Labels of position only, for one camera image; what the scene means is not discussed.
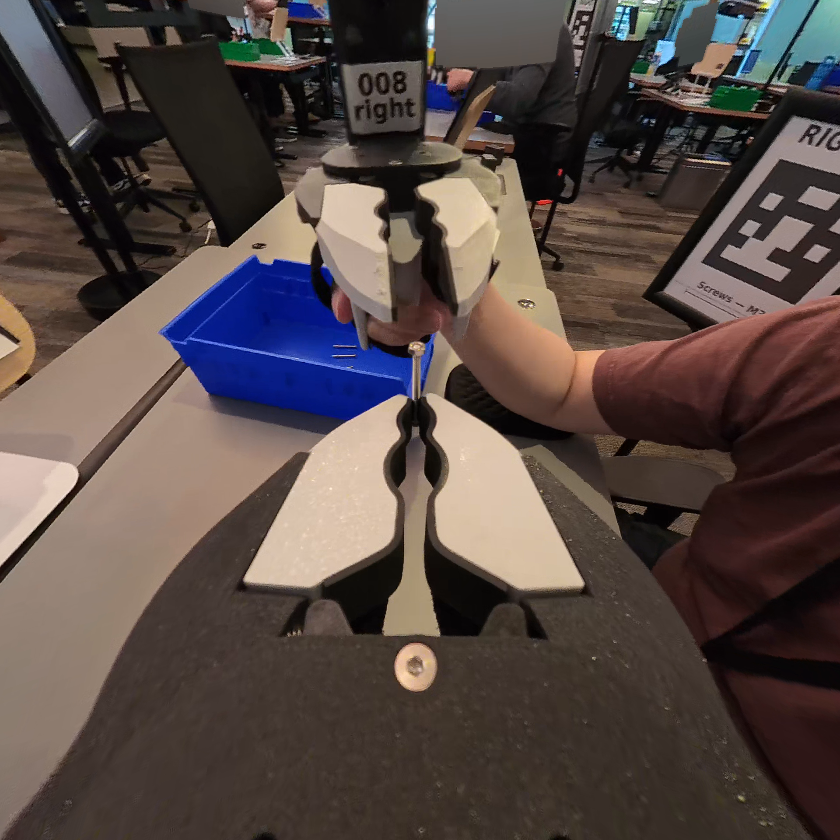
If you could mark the small blue storage bin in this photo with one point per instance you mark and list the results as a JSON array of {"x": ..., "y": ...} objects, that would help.
[{"x": 436, "y": 102}]

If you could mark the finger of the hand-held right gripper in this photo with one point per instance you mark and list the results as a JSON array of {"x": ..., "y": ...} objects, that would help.
[
  {"x": 354, "y": 249},
  {"x": 466, "y": 243}
]

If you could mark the black power brick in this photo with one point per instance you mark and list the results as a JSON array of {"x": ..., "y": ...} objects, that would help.
[{"x": 493, "y": 157}]

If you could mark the tilted wooden board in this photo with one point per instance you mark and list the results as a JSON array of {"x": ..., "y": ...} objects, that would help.
[{"x": 472, "y": 111}]

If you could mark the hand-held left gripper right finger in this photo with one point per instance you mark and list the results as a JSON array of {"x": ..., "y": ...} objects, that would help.
[{"x": 485, "y": 512}]

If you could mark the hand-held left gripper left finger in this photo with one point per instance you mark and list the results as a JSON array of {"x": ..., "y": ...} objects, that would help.
[{"x": 328, "y": 512}]

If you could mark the plain blue plastic bin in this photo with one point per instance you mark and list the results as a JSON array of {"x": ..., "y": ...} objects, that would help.
[{"x": 249, "y": 328}]

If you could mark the black framed easel board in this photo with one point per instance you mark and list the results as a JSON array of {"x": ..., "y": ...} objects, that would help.
[{"x": 59, "y": 85}]

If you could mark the green storage bin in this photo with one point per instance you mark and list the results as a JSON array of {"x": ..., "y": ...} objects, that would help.
[
  {"x": 239, "y": 51},
  {"x": 735, "y": 97}
]

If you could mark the person's right hand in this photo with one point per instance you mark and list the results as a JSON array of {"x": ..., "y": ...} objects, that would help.
[{"x": 407, "y": 321}]

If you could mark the grey chair armrest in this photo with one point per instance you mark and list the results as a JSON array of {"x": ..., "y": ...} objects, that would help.
[{"x": 663, "y": 482}]

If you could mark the distant marker sign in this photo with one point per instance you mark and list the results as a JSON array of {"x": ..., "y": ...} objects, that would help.
[{"x": 582, "y": 29}]

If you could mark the person's right forearm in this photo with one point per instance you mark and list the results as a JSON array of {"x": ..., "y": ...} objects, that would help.
[{"x": 538, "y": 380}]

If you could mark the framed marker sign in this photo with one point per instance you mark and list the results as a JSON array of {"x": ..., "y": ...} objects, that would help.
[{"x": 774, "y": 249}]

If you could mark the grey metal box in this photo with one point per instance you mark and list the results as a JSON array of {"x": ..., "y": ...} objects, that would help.
[{"x": 695, "y": 184}]

